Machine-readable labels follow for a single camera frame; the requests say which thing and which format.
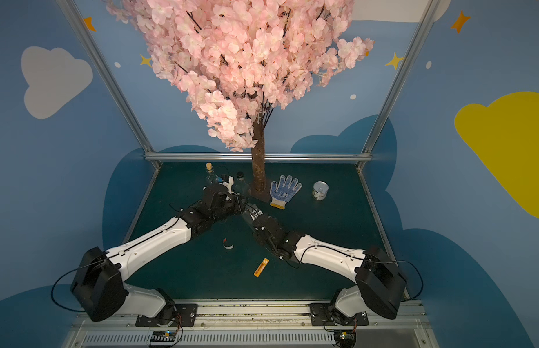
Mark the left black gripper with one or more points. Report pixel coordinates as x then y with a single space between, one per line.
228 199

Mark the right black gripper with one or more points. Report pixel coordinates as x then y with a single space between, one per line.
252 213

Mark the clear bottle with cork stopper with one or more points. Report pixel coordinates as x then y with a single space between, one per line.
211 178

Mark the clear bottle with black cap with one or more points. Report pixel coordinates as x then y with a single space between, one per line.
241 185

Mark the orange yellow bottle label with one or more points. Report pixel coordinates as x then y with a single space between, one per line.
261 268

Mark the red bottle label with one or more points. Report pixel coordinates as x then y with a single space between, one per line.
227 245

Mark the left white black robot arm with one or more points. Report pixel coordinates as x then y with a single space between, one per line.
100 285

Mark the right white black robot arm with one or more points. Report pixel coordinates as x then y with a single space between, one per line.
378 282

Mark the blue dotted white work glove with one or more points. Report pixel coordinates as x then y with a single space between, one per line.
282 191

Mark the small metal tin can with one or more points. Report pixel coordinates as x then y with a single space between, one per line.
320 190

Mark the right small circuit board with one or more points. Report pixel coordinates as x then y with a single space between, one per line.
344 339

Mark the small circuit board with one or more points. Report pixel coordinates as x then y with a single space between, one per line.
344 339
162 339

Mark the pink cherry blossom tree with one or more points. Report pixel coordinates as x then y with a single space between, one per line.
239 60

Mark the left small circuit board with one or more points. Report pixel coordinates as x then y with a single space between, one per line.
162 339

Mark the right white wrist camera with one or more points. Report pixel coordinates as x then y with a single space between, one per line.
253 211

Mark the tree metal base plate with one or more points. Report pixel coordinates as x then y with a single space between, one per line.
261 195

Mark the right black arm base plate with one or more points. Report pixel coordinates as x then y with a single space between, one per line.
324 314

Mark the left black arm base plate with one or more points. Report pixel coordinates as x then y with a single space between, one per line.
171 316

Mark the aluminium front rail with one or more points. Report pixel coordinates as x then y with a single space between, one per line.
258 323

